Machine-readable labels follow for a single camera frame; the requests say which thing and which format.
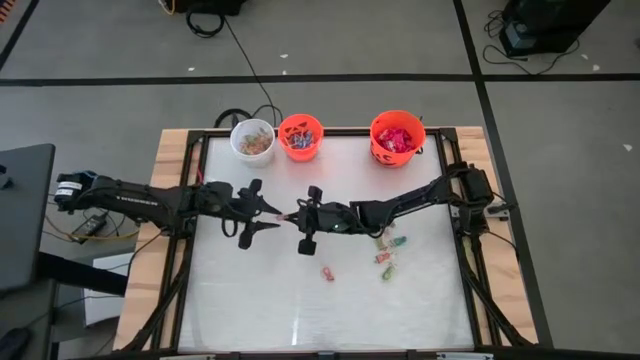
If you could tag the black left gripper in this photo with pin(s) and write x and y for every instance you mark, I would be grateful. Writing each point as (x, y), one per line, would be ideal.
(237, 207)

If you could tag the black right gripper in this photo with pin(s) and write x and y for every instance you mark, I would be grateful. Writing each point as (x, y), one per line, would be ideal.
(327, 219)

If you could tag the pink gummy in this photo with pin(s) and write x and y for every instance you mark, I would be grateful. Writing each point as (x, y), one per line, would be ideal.
(283, 217)

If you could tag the white plastic bucket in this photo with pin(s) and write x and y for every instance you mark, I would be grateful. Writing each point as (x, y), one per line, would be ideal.
(252, 161)

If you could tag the blue lollipop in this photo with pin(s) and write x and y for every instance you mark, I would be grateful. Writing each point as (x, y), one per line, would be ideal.
(296, 144)

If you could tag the red Skittles candy pack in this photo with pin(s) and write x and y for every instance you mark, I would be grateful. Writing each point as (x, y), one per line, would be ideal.
(396, 147)
(406, 140)
(385, 137)

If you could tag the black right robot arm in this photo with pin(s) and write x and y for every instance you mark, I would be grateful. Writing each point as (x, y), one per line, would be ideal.
(415, 197)

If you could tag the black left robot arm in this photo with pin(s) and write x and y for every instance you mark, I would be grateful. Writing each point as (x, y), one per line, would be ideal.
(130, 200)

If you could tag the orange angry-face pumpkin bucket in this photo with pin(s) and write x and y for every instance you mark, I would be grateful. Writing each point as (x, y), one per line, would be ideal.
(300, 156)

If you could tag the teal gummy in clear wrapper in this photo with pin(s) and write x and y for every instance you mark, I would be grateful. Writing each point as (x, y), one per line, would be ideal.
(399, 241)

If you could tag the wooden table board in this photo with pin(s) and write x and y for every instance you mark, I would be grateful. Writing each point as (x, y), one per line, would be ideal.
(170, 150)

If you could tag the orange smiling pumpkin bucket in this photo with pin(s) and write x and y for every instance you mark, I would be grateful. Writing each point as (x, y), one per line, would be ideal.
(397, 160)

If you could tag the black power adapter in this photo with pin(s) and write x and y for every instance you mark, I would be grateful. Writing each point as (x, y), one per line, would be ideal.
(90, 226)

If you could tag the white box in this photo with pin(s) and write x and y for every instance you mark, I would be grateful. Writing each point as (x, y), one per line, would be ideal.
(107, 295)

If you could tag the black desk foot beam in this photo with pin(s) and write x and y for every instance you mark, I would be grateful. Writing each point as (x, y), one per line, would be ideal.
(82, 275)

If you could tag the black floor box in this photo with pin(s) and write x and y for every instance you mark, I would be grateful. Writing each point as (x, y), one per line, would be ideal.
(210, 5)

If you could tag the grey desk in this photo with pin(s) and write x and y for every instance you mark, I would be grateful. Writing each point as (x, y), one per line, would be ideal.
(25, 215)

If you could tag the black equipment case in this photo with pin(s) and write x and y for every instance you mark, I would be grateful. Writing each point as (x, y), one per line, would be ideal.
(550, 20)

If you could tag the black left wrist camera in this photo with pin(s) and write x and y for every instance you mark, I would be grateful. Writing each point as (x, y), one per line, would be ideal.
(255, 186)

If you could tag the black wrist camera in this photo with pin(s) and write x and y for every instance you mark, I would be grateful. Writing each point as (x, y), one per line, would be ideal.
(315, 193)
(255, 186)

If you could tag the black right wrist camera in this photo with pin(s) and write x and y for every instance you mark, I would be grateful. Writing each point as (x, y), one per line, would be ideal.
(315, 193)

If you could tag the silver mounting bracket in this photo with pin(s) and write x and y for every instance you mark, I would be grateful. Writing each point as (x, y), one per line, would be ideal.
(455, 210)

